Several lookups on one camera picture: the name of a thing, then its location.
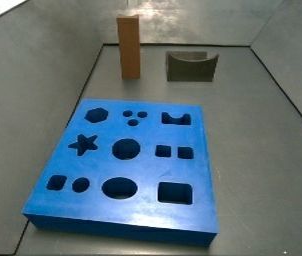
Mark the brown wooden arch block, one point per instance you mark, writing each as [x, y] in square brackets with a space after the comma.
[129, 46]

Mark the blue foam shape board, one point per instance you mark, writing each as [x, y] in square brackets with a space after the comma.
[129, 174]

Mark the black curved holder stand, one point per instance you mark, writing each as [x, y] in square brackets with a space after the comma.
[190, 66]

